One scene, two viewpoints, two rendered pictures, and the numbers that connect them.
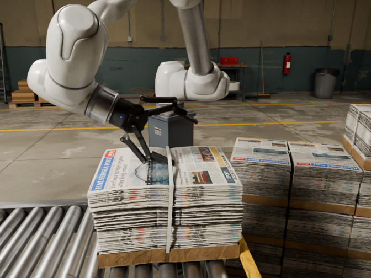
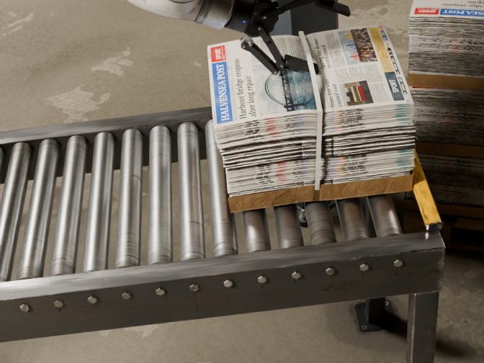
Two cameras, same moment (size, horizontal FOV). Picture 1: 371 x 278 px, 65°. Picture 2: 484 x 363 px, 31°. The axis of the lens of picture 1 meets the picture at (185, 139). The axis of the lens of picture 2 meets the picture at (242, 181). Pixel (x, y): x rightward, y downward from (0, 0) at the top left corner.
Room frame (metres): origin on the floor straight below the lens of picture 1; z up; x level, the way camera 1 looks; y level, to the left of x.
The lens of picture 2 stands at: (-0.68, 0.05, 1.98)
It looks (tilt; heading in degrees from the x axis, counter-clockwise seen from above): 40 degrees down; 6
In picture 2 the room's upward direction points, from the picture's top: 7 degrees counter-clockwise
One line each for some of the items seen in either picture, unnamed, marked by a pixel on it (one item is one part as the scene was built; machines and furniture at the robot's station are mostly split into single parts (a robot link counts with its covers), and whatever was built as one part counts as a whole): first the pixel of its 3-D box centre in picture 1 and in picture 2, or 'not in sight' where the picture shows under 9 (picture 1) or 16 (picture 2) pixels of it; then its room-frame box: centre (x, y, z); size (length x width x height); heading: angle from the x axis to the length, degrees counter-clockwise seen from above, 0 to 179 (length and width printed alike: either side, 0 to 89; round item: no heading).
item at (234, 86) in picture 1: (208, 78); not in sight; (7.46, -0.59, 0.55); 1.80 x 0.70 x 1.09; 96
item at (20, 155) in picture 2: not in sight; (10, 214); (0.67, 0.70, 0.77); 0.47 x 0.05 x 0.05; 6
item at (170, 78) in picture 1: (171, 81); not in sight; (1.58, 0.07, 1.17); 0.18 x 0.16 x 0.22; 74
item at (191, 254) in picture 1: (202, 222); (361, 143); (0.78, -0.05, 0.83); 0.29 x 0.16 x 0.04; 6
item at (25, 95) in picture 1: (42, 92); not in sight; (6.82, 3.37, 0.28); 1.20 x 0.83 x 0.57; 96
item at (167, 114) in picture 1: (167, 107); not in sight; (1.57, 0.10, 1.03); 0.22 x 0.18 x 0.06; 132
